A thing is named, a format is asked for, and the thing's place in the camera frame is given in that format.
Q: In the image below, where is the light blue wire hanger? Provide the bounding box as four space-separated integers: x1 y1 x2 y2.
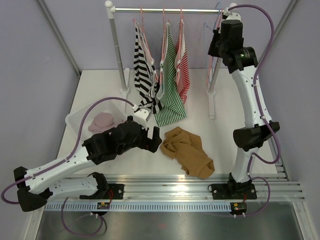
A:
202 1 222 77

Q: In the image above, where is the pink mauve tank top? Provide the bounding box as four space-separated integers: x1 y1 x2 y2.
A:
88 112 117 134

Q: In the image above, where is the pink wire hanger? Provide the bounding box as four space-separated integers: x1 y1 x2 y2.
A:
206 9 222 86

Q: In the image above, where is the tan brown tank top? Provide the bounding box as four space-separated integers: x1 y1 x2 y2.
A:
160 127 215 179

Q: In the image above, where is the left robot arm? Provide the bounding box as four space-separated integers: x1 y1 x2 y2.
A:
13 116 162 212

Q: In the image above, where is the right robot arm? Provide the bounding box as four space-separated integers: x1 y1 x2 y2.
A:
208 19 280 200

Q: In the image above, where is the green white striped tank top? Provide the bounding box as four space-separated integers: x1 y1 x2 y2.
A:
155 22 187 127

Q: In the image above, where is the red white striped tank top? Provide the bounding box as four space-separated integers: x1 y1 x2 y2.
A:
174 26 190 104

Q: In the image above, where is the black white striped tank top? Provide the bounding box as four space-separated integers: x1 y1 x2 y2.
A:
133 27 163 114

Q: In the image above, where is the pink hanger under red top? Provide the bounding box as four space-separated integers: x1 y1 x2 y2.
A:
176 9 185 85

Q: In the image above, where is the pink hanger under black top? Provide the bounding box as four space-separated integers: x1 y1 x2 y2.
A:
133 7 160 84

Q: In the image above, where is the white plastic basket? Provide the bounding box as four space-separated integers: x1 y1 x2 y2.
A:
65 99 127 141

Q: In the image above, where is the white clothes rack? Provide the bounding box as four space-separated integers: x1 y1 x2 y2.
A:
104 0 238 120

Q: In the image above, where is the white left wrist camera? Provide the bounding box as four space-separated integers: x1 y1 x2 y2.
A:
131 104 152 129

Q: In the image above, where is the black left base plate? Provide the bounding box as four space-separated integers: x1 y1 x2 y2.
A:
79 183 125 200

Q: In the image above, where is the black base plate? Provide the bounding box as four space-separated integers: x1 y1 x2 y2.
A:
208 183 258 200
79 183 125 200

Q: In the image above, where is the white slotted cable duct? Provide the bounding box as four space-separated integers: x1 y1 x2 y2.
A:
44 201 231 212

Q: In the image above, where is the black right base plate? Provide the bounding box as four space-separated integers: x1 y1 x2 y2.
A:
208 183 258 200

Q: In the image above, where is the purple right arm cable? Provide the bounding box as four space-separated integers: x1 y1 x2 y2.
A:
226 4 282 216

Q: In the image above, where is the aluminium mounting rail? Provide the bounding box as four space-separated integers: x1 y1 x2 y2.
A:
33 173 306 203

